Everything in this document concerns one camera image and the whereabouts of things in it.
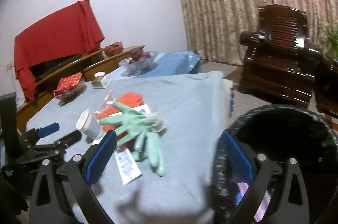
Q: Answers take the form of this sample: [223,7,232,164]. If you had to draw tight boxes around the foil wrapper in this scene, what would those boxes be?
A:
[98,91,116,112]

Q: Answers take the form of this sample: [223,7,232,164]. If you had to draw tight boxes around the red woven basket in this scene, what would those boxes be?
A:
[104,42,124,57]

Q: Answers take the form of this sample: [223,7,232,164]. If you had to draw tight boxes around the red gift packet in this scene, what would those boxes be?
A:
[53,72,83,97]

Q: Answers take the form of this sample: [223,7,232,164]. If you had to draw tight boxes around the red apples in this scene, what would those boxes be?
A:
[128,48,151,64]

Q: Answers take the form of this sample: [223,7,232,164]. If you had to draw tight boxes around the red cloth cover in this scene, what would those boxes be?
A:
[14,0,104,101]

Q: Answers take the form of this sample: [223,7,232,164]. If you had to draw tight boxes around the white blue medicine box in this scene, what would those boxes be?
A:
[109,104,151,116]

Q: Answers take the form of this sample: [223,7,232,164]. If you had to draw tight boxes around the light blue towel tablecloth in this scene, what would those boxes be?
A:
[27,72,228,223]

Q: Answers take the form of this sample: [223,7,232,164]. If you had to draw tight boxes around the green rubber glove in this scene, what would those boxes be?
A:
[98,101,166,177]

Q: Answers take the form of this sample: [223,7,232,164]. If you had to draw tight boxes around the white printed tube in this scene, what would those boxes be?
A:
[114,148,142,185]

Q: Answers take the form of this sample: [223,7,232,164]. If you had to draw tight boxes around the blue plastic table cover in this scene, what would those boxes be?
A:
[105,51,203,82]

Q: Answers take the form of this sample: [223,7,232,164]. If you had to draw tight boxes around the white paper cup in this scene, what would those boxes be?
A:
[76,109,103,140]

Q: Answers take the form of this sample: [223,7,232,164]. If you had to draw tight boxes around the wooden tv cabinet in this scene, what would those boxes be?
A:
[16,45,146,135]

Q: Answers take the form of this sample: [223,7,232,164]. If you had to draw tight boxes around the small tissue box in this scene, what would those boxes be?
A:
[91,72,113,89]

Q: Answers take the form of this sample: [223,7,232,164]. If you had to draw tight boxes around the green potted plant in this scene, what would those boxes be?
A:
[321,20,338,58]

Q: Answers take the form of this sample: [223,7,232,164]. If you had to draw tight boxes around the black lined trash bin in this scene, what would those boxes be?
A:
[211,105,337,223]

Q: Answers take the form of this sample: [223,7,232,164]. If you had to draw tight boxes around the glass fruit bowl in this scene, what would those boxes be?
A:
[119,51,158,77]

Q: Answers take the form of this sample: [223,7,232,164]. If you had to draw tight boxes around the orange foam net sleeve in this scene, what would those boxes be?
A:
[97,100,145,147]

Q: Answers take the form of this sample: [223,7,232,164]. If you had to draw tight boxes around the dark wooden armchair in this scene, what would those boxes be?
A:
[238,4,322,108]

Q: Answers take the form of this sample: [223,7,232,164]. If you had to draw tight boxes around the dark wooden side table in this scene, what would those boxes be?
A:
[313,56,338,119]

